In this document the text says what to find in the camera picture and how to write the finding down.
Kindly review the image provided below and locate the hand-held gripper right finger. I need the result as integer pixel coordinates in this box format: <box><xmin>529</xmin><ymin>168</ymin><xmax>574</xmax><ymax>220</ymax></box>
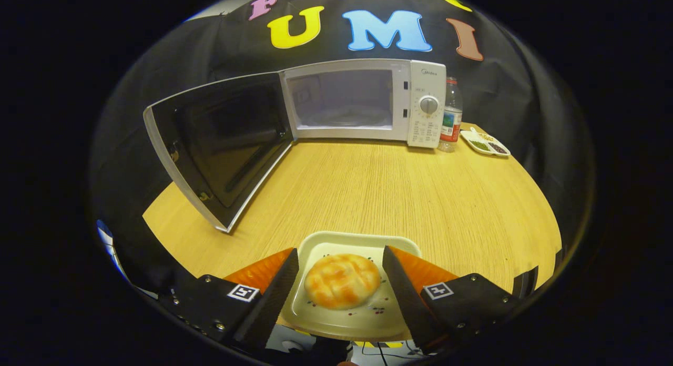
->
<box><xmin>382</xmin><ymin>245</ymin><xmax>521</xmax><ymax>353</ymax></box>

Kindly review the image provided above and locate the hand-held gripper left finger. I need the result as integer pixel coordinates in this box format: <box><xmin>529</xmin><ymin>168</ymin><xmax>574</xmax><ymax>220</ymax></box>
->
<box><xmin>158</xmin><ymin>247</ymin><xmax>300</xmax><ymax>351</ymax></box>

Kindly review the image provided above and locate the round bread bun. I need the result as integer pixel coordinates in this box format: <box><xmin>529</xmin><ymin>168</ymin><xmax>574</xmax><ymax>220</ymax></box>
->
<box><xmin>304</xmin><ymin>253</ymin><xmax>381</xmax><ymax>310</ymax></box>

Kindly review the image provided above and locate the white microwave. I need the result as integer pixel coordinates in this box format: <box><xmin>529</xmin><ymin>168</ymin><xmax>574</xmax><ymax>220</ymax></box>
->
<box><xmin>143</xmin><ymin>58</ymin><xmax>447</xmax><ymax>234</ymax></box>

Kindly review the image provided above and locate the white square plate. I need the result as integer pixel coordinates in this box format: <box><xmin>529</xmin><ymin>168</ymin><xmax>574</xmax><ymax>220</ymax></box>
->
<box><xmin>280</xmin><ymin>231</ymin><xmax>422</xmax><ymax>340</ymax></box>

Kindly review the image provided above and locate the blue and white object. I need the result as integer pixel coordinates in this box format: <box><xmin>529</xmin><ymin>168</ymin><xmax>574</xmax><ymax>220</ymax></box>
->
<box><xmin>96</xmin><ymin>219</ymin><xmax>129</xmax><ymax>282</ymax></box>

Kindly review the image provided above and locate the white divided dish with beans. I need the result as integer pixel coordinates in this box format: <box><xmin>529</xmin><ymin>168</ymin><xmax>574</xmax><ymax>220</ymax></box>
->
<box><xmin>460</xmin><ymin>127</ymin><xmax>511</xmax><ymax>157</ymax></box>

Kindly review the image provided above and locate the clear plastic water bottle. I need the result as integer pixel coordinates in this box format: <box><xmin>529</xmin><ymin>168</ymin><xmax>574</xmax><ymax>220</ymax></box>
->
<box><xmin>438</xmin><ymin>77</ymin><xmax>464</xmax><ymax>153</ymax></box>

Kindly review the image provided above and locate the black backdrop cloth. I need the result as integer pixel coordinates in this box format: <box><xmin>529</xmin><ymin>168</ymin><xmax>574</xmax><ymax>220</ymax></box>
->
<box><xmin>89</xmin><ymin>0</ymin><xmax>595</xmax><ymax>293</ymax></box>

